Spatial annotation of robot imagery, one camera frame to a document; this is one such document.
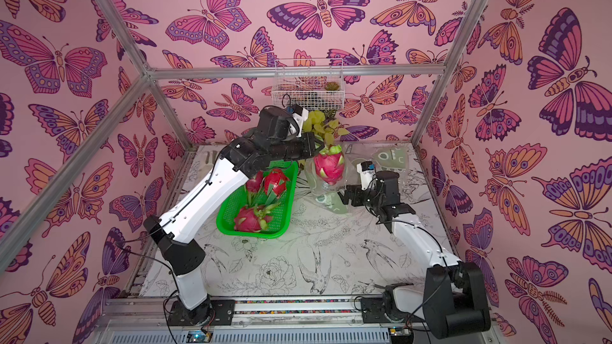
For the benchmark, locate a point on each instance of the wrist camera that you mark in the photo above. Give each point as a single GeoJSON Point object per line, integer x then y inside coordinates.
{"type": "Point", "coordinates": [366, 171]}
{"type": "Point", "coordinates": [298, 116]}

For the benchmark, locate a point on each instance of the potted green leafy plant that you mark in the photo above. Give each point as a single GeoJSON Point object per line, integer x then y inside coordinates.
{"type": "Point", "coordinates": [325, 126]}

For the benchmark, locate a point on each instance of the green plastic basket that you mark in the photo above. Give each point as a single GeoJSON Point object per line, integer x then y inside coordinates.
{"type": "Point", "coordinates": [282, 207]}

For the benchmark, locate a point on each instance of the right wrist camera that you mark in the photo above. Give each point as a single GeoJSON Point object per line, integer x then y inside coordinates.
{"type": "Point", "coordinates": [366, 171]}

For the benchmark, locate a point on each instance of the clear zip-top bag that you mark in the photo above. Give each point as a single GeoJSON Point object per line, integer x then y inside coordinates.
{"type": "Point", "coordinates": [394, 157]}

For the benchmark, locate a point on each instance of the red dragon fruit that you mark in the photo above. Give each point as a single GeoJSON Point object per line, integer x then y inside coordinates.
{"type": "Point", "coordinates": [275, 183]}
{"type": "Point", "coordinates": [253, 219]}
{"type": "Point", "coordinates": [253, 187]}

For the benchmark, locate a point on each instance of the white wire wall basket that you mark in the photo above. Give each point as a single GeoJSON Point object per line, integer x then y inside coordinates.
{"type": "Point", "coordinates": [313, 83]}

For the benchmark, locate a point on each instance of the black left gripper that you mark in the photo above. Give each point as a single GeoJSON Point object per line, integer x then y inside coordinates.
{"type": "Point", "coordinates": [306, 141]}

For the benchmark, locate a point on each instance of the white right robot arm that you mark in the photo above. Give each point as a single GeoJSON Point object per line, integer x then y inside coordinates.
{"type": "Point", "coordinates": [454, 301]}

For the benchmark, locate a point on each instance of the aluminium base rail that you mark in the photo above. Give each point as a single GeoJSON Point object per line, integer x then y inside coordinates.
{"type": "Point", "coordinates": [321, 319]}

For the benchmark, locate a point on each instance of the aluminium frame post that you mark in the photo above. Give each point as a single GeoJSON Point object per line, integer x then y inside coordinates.
{"type": "Point", "coordinates": [119, 26]}

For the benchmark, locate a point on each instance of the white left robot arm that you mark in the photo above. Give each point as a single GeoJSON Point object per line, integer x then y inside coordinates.
{"type": "Point", "coordinates": [279, 135]}

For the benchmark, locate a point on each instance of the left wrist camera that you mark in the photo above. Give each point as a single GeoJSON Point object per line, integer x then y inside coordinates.
{"type": "Point", "coordinates": [298, 116]}

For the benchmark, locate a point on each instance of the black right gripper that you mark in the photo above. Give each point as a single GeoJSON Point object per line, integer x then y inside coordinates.
{"type": "Point", "coordinates": [356, 196]}

